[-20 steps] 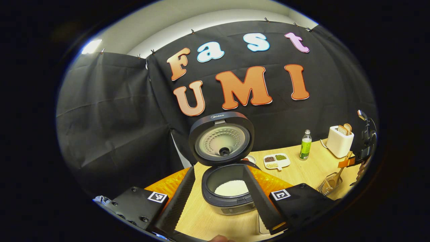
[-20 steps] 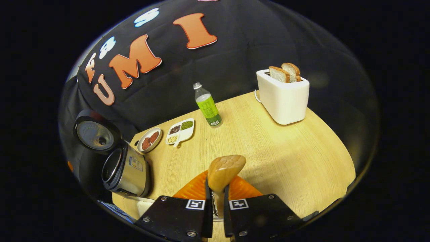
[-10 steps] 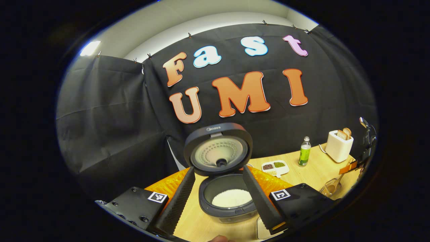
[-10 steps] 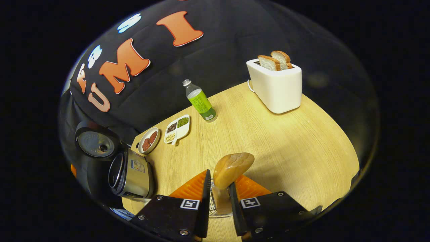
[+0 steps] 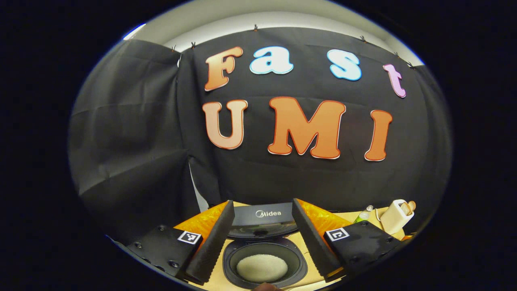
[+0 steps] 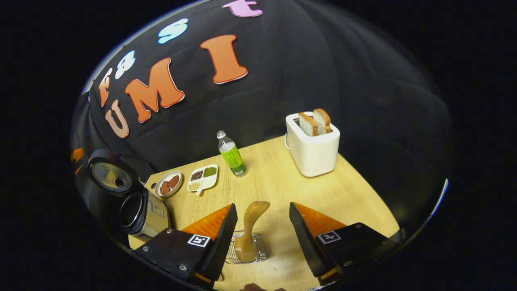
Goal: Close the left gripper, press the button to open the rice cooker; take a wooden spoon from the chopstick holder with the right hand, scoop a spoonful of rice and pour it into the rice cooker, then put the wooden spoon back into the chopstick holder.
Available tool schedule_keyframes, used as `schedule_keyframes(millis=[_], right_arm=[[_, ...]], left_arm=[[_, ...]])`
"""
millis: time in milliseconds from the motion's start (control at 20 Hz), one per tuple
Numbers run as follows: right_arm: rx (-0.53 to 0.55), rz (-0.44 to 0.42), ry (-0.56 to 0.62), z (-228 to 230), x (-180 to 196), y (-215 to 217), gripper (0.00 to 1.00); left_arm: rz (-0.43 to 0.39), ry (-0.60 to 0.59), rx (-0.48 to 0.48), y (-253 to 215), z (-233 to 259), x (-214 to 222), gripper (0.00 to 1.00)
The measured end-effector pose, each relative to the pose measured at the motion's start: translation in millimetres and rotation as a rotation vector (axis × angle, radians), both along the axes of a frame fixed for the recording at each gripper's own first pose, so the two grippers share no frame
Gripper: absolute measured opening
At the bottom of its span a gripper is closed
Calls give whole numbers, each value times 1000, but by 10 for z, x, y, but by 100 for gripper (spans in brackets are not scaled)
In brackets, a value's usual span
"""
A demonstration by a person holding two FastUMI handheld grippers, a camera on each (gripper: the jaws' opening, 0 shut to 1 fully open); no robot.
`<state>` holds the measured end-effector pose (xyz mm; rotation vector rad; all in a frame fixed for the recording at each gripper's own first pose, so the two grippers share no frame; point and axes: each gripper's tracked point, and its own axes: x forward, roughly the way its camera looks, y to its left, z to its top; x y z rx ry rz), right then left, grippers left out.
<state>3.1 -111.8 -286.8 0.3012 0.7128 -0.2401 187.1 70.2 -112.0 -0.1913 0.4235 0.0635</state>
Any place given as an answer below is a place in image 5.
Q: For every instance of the brown bread slice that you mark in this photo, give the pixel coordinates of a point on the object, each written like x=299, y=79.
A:
x=412, y=205

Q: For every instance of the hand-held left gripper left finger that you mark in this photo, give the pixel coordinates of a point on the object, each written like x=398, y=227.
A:
x=213, y=246

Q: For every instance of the white toaster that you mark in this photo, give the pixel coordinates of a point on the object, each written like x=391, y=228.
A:
x=394, y=220

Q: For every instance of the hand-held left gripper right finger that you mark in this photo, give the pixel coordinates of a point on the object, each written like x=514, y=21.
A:
x=314, y=246

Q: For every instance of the pale bread slice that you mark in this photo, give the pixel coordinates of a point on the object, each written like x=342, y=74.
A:
x=404, y=208

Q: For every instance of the white rice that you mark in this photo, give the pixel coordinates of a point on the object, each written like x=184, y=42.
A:
x=262, y=267

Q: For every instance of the black backdrop cloth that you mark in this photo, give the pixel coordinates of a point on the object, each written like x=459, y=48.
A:
x=129, y=141

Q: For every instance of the green label plastic bottle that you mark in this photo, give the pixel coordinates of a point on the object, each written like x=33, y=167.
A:
x=363, y=216

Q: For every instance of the black rice cooker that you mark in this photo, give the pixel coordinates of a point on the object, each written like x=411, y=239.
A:
x=250, y=212

